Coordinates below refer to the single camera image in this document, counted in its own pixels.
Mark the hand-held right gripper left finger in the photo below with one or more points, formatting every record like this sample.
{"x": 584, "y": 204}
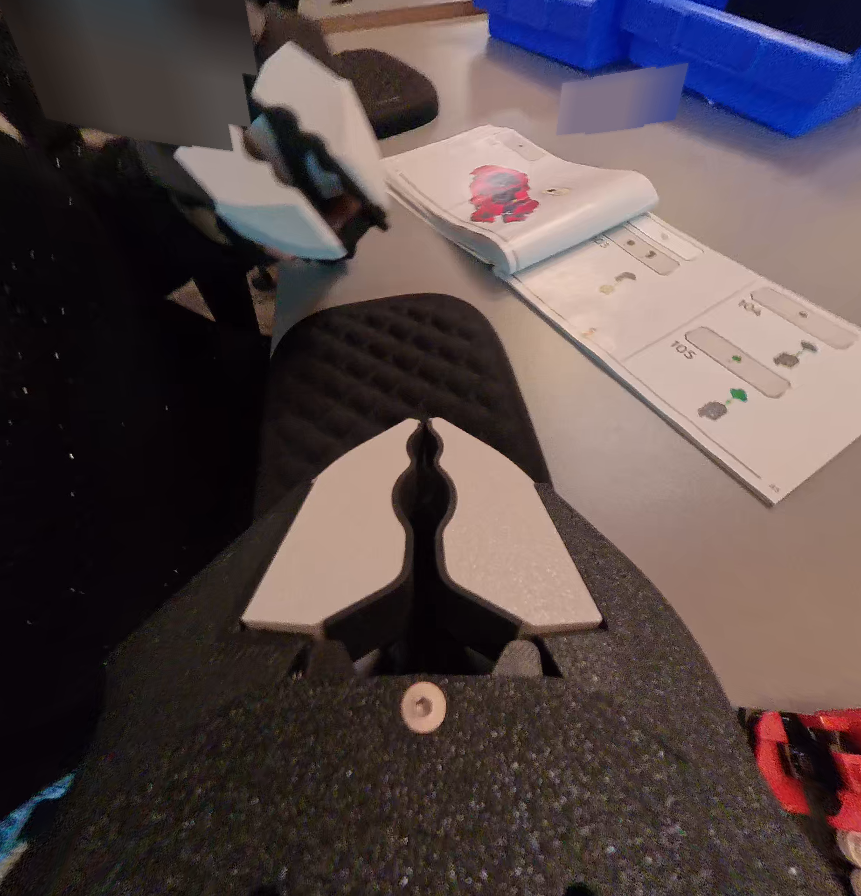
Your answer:
{"x": 332, "y": 546}

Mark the black quilted wrist rest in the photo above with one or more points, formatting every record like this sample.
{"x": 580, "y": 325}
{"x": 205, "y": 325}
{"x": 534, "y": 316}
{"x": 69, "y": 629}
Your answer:
{"x": 381, "y": 364}

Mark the red lego car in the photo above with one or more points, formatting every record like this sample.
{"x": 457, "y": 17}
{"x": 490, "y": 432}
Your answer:
{"x": 829, "y": 763}

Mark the lego instruction booklet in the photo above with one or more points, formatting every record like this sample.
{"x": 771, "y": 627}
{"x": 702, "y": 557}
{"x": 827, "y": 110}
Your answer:
{"x": 654, "y": 308}

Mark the large blue storage bin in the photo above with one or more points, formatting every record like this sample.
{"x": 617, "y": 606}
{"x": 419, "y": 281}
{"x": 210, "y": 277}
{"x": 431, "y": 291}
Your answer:
{"x": 773, "y": 63}

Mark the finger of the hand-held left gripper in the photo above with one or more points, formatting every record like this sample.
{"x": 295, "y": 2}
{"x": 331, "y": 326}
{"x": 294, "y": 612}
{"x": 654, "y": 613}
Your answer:
{"x": 318, "y": 105}
{"x": 269, "y": 217}

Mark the blue patterned cloth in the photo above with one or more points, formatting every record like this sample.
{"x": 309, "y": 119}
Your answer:
{"x": 18, "y": 826}

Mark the small blue storage bin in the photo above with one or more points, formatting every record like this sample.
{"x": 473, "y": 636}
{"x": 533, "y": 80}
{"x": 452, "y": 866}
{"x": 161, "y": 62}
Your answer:
{"x": 556, "y": 28}

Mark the black oval pad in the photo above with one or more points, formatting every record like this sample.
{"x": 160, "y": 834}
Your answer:
{"x": 392, "y": 91}

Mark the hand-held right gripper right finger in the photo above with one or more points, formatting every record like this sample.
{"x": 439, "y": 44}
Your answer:
{"x": 507, "y": 553}

